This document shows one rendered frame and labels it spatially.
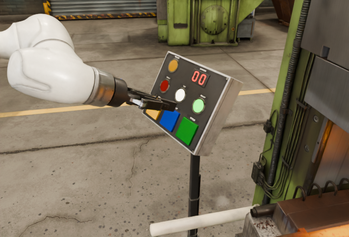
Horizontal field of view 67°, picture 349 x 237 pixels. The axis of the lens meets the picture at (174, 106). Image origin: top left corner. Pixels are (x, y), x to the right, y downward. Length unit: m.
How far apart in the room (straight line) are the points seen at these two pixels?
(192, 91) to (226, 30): 4.61
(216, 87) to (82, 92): 0.44
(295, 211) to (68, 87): 0.60
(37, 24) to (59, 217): 1.57
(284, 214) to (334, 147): 0.23
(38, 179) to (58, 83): 1.89
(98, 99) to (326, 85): 0.46
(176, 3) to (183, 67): 4.38
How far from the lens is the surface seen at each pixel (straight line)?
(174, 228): 1.10
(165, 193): 2.07
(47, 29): 0.70
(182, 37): 5.41
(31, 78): 0.57
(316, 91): 0.56
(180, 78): 0.98
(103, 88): 0.62
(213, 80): 0.88
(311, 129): 0.83
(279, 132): 0.92
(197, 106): 0.89
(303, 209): 0.77
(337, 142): 0.84
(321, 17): 0.55
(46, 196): 2.25
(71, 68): 0.59
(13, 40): 0.71
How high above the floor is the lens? 1.52
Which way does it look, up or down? 29 degrees down
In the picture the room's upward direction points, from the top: straight up
